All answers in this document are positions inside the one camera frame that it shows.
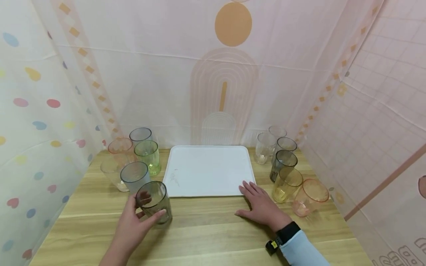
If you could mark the person's left hand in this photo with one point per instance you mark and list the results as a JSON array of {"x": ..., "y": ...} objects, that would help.
[{"x": 129, "y": 227}]

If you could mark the person's right hand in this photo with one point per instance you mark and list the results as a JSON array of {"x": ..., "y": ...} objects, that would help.
[{"x": 264, "y": 208}]

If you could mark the dark grey transparent cup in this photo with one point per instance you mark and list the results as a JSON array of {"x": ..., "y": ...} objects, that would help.
[
  {"x": 282, "y": 166},
  {"x": 159, "y": 203}
]

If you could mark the person's right forearm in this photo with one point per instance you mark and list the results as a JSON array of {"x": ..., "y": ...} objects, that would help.
[{"x": 303, "y": 251}]

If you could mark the person's left forearm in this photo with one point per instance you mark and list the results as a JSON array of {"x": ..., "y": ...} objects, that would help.
[{"x": 114, "y": 256}]

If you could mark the yellow transparent cup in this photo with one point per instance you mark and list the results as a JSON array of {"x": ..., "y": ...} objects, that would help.
[{"x": 285, "y": 186}]

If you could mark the black wrist band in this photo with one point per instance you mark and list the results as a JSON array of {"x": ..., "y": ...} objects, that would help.
[{"x": 287, "y": 233}]

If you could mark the orange transparent cup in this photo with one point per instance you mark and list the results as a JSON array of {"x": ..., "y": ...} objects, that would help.
[
  {"x": 120, "y": 149},
  {"x": 309, "y": 199}
]

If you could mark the blue-grey transparent cup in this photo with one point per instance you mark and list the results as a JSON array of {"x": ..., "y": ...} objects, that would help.
[{"x": 134, "y": 177}]

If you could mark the clear transparent cup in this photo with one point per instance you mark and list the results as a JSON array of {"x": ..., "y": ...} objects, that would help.
[
  {"x": 264, "y": 147},
  {"x": 111, "y": 171},
  {"x": 277, "y": 130}
]

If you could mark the white rectangular plastic tray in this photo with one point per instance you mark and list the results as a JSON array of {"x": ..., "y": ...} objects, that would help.
[{"x": 208, "y": 170}]

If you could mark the green transparent cup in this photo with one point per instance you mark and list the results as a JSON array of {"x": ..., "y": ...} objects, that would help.
[{"x": 148, "y": 155}]

